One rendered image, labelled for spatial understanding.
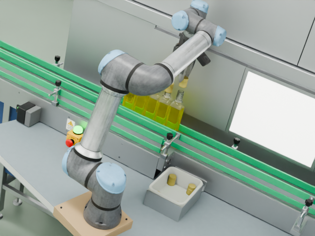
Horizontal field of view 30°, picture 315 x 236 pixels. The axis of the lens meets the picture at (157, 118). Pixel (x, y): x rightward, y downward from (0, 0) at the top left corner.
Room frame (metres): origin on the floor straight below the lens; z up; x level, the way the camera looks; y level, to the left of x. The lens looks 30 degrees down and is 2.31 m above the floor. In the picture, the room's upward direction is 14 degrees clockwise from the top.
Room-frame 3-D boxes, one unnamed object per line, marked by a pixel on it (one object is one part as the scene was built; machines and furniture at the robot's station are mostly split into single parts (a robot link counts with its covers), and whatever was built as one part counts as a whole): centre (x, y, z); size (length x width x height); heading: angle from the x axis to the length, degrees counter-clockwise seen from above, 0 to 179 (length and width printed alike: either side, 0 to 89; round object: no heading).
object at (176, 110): (2.34, -0.07, 0.99); 0.06 x 0.06 x 0.21; 68
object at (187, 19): (2.25, -0.02, 1.50); 0.11 x 0.11 x 0.08; 63
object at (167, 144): (2.20, -0.08, 0.95); 0.17 x 0.03 x 0.12; 158
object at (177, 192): (2.07, -0.15, 0.80); 0.22 x 0.17 x 0.09; 158
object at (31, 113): (2.40, 0.61, 0.79); 0.08 x 0.08 x 0.08; 68
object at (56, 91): (2.38, 0.50, 0.94); 0.07 x 0.04 x 0.13; 158
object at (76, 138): (2.30, 0.35, 0.79); 0.07 x 0.07 x 0.07; 68
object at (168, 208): (2.09, -0.16, 0.79); 0.27 x 0.17 x 0.08; 158
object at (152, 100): (2.38, 0.04, 0.99); 0.06 x 0.06 x 0.21; 69
